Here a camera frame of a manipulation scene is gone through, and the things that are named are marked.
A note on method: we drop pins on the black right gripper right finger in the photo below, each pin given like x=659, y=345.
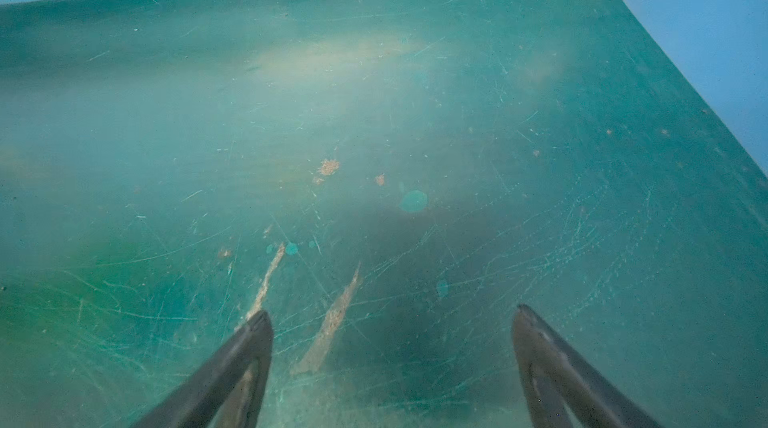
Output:
x=556, y=380

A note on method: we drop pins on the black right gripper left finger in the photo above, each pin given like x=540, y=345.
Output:
x=228, y=389

